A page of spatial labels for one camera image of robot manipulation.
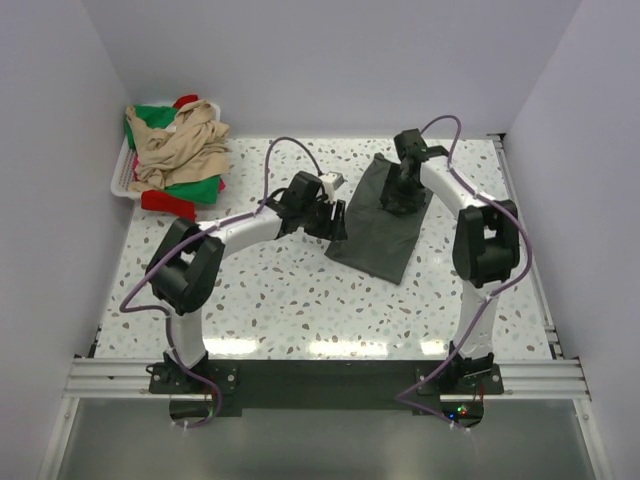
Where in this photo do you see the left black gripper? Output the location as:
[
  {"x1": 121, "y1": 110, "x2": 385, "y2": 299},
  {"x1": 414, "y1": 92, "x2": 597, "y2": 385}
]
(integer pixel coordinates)
[{"x1": 299, "y1": 194, "x2": 347, "y2": 241}]

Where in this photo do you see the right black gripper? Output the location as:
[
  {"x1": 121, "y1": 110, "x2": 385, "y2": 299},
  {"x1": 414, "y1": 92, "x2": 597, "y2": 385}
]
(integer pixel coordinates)
[{"x1": 380, "y1": 162, "x2": 426, "y2": 215}]

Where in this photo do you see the dark grey t shirt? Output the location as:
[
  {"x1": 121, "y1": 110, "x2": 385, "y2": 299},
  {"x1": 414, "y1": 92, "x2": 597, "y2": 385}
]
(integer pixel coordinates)
[{"x1": 325, "y1": 153, "x2": 433, "y2": 285}]

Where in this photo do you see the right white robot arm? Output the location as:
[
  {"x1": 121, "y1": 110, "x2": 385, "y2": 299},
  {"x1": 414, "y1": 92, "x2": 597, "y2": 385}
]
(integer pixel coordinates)
[{"x1": 380, "y1": 129, "x2": 520, "y2": 393}]

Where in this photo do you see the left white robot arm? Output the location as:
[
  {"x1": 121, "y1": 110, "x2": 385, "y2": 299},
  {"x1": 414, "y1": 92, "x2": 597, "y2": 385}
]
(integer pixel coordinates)
[{"x1": 146, "y1": 172, "x2": 346, "y2": 396}]

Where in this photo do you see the green t shirt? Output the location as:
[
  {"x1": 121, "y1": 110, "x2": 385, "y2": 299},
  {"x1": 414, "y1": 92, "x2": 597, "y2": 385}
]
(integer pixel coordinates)
[{"x1": 112, "y1": 96, "x2": 230, "y2": 205}]

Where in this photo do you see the beige t shirt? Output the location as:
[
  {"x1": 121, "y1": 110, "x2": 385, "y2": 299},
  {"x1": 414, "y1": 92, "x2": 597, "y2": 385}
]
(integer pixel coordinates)
[{"x1": 125, "y1": 99, "x2": 230, "y2": 192}]

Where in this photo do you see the white plastic basket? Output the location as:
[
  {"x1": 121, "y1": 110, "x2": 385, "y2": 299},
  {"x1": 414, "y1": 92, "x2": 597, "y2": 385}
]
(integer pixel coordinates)
[{"x1": 109, "y1": 102, "x2": 224, "y2": 202}]

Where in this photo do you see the red t shirt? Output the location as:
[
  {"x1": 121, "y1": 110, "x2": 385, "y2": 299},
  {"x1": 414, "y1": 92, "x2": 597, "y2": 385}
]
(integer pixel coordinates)
[{"x1": 135, "y1": 94, "x2": 226, "y2": 221}]

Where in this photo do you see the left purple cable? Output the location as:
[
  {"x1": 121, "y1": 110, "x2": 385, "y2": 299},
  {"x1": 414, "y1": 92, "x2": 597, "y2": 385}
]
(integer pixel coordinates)
[{"x1": 121, "y1": 136, "x2": 326, "y2": 431}]

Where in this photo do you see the purple cable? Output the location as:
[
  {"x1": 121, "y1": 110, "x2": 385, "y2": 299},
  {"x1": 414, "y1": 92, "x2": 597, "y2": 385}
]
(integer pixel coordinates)
[
  {"x1": 394, "y1": 115, "x2": 534, "y2": 416},
  {"x1": 121, "y1": 136, "x2": 326, "y2": 431}
]

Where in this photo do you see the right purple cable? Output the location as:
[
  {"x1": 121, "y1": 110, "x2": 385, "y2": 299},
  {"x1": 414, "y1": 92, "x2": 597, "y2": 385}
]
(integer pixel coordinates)
[{"x1": 394, "y1": 115, "x2": 534, "y2": 416}]

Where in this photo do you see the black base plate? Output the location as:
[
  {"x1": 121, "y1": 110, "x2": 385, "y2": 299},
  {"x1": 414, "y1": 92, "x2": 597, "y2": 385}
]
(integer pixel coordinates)
[{"x1": 146, "y1": 357, "x2": 505, "y2": 427}]

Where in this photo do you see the aluminium frame rail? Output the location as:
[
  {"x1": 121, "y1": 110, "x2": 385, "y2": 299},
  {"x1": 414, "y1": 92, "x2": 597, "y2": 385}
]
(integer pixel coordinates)
[{"x1": 63, "y1": 359, "x2": 590, "y2": 400}]

